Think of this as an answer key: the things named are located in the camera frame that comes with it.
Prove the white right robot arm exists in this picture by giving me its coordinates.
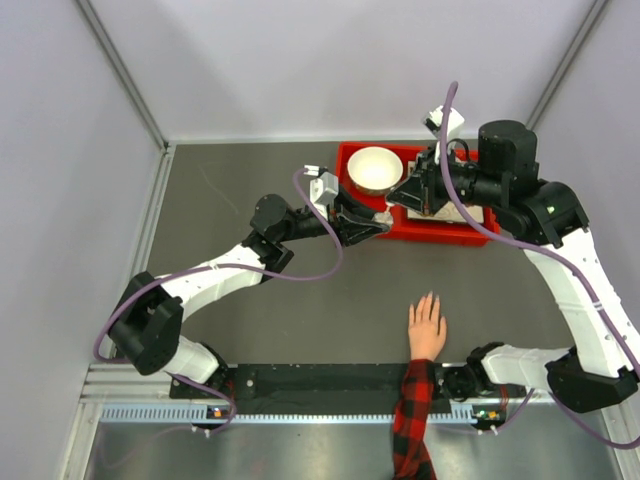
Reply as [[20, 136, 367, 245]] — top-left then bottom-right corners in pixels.
[[387, 111, 639, 413]]

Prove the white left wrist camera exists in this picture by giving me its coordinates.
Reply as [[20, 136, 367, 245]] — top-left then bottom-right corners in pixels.
[[304, 165, 340, 208]]

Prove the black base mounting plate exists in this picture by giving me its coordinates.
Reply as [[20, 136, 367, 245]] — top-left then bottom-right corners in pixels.
[[169, 362, 506, 415]]

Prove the person's left hand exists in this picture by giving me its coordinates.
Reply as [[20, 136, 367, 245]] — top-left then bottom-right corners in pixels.
[[407, 292, 447, 361]]

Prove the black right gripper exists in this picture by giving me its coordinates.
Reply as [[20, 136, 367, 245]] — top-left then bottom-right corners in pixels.
[[388, 142, 503, 216]]

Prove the red plastic tray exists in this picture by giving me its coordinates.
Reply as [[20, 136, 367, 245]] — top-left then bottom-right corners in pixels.
[[335, 142, 490, 247]]

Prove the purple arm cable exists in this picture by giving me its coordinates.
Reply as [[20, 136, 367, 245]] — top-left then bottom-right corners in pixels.
[[438, 82, 640, 450], [93, 167, 345, 362]]

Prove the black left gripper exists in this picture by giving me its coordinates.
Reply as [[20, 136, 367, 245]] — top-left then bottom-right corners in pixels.
[[277, 184, 389, 250]]

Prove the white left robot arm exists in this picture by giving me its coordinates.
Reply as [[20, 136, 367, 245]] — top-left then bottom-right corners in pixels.
[[106, 192, 393, 397]]

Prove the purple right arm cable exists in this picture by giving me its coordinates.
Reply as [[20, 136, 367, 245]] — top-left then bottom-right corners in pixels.
[[438, 82, 640, 450]]

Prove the glitter nail polish bottle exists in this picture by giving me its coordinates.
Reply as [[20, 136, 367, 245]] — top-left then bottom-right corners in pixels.
[[373, 211, 394, 229]]

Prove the floral white bowl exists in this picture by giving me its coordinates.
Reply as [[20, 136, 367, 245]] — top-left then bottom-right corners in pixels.
[[347, 146, 404, 196]]

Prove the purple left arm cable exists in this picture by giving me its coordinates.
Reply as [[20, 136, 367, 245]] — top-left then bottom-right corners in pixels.
[[93, 167, 345, 362]]

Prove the grey slotted cable duct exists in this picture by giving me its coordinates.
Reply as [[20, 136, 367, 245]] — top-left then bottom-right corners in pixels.
[[100, 403, 501, 425]]

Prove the red plaid sleeve forearm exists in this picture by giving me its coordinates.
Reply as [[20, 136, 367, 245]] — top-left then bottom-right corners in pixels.
[[392, 360, 436, 480]]

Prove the square floral saucer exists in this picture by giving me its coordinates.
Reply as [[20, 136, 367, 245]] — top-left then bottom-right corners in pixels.
[[405, 160, 494, 224]]

